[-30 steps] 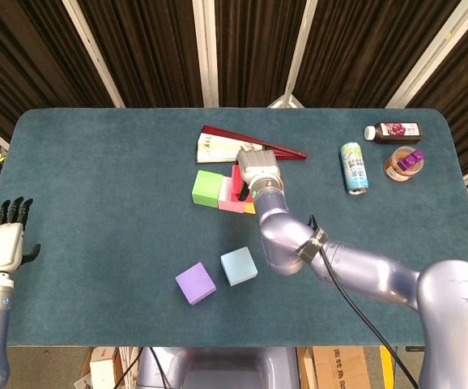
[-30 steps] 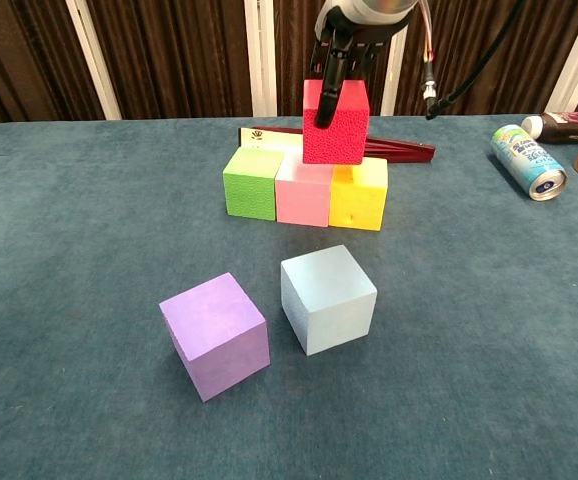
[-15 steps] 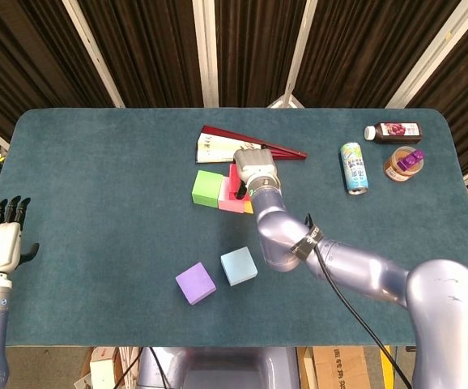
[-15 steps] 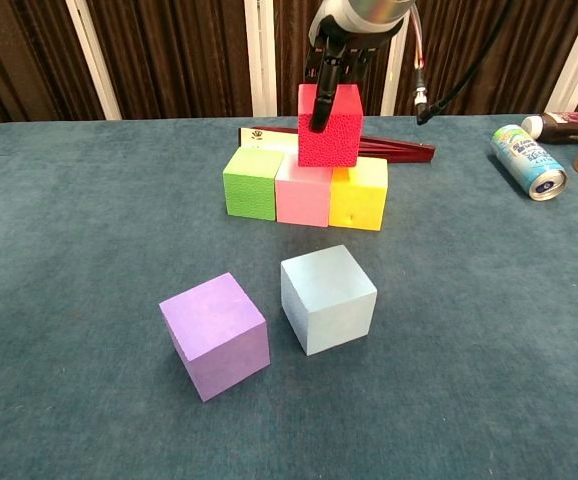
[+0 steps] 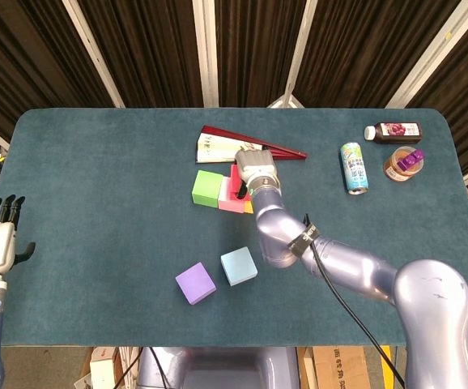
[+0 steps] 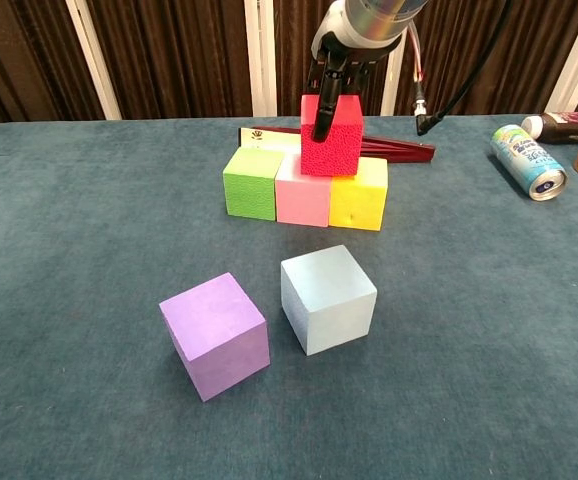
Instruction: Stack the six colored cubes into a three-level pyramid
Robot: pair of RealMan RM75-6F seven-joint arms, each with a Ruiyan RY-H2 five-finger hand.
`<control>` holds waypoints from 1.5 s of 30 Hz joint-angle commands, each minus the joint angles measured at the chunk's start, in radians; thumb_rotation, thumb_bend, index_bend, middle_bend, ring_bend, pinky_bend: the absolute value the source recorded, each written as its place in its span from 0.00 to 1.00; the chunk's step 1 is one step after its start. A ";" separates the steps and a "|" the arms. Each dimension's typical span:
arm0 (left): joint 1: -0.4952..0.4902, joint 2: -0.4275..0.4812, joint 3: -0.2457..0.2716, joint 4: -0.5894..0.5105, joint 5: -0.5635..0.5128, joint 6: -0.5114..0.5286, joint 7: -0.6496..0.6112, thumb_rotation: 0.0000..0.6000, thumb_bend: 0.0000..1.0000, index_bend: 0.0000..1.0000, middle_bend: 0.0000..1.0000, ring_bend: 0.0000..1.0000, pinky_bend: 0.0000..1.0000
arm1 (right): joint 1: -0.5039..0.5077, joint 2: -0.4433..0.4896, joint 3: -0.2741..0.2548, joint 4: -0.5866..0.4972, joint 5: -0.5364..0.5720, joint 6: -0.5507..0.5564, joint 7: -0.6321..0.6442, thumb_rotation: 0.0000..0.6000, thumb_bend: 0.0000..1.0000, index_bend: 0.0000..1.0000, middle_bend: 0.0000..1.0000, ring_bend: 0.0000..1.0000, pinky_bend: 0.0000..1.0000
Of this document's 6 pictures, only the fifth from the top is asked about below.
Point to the yellow foam cube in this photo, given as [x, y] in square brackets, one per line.
[249, 208]

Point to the red foam cube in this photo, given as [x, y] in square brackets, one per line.
[235, 178]

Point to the yellow floor strip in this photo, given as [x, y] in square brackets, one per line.
[392, 354]

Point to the purple foam cube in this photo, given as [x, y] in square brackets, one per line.
[195, 283]

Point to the white frame post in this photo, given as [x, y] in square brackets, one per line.
[299, 48]
[91, 48]
[430, 52]
[205, 52]

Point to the purple plastic toy block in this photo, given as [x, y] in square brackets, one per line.
[410, 160]

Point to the light wooden board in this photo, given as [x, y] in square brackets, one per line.
[307, 368]

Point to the green foam cube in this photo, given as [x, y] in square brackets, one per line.
[206, 188]

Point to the orange labelled jar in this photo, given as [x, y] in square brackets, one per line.
[394, 168]

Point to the light blue drink can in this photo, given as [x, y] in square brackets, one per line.
[354, 170]

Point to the pink foam cube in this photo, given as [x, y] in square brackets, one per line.
[230, 206]

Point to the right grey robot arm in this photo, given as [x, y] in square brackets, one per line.
[359, 267]

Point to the grey robot torso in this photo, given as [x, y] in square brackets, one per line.
[238, 368]

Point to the brown cardboard box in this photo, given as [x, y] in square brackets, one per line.
[339, 368]

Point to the dark grape juice bottle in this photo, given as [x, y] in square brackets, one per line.
[396, 133]

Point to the light blue foam cube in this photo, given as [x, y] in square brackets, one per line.
[238, 265]

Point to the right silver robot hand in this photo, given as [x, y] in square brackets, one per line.
[256, 164]

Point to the red paper folding fan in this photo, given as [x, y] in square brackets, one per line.
[218, 146]

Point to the teal felt table cover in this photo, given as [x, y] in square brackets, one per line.
[116, 162]

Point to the white cardboard box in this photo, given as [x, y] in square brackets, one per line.
[102, 370]

